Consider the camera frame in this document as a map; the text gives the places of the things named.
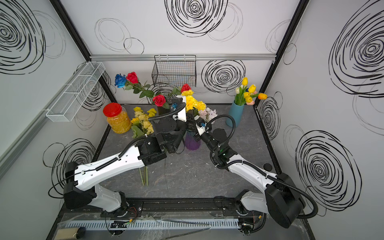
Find white cable duct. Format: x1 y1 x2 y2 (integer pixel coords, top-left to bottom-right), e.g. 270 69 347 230
59 219 240 231

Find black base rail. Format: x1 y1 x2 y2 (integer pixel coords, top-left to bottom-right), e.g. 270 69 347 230
126 196 264 218

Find yellow poppy stem large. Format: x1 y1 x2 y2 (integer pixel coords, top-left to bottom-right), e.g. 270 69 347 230
143 108 157 186

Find black wire basket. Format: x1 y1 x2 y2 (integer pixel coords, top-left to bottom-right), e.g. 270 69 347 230
152 55 197 87

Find teal ceramic vase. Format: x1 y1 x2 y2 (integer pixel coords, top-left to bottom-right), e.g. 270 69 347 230
228 102 244 127

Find sunflower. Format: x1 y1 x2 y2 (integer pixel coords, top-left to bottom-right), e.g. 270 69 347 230
131 118 145 139

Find yellow carnation bouquet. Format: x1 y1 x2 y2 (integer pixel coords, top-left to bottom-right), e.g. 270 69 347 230
181 88 218 123

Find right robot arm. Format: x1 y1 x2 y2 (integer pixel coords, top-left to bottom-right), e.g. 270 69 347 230
194 129 319 229

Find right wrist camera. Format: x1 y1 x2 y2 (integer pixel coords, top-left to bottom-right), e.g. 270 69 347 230
194 115 207 136

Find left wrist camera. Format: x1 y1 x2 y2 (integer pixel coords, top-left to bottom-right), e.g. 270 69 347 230
171 95 187 123

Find red rose top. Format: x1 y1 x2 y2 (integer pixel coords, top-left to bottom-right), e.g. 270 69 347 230
125 71 193 104

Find spice jar back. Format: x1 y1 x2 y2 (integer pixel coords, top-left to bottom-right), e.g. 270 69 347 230
263 163 273 172

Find purple glass vase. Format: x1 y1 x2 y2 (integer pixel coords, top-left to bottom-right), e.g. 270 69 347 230
185 131 201 151

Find black vase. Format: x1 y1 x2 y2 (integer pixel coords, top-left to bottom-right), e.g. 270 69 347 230
157 106 171 116

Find yellow rose stem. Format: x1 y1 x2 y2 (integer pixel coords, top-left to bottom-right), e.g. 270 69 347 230
131 111 157 135

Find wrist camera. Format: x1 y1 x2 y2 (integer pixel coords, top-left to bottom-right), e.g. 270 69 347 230
194 115 207 136
171 95 187 123

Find white wire shelf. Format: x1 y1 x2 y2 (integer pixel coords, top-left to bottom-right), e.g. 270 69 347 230
46 62 106 122

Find red lid plastic jar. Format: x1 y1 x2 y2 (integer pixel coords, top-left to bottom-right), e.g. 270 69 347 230
103 103 132 134

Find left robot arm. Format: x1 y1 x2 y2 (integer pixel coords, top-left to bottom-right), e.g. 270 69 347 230
63 119 187 214

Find yellow tulip bouquet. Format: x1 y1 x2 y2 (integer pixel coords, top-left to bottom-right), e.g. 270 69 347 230
234 78 268 106

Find red rose low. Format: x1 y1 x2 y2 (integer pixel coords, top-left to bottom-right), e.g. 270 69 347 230
153 95 170 109

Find blue rose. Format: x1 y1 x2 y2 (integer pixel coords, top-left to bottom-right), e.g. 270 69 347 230
115 74 127 88

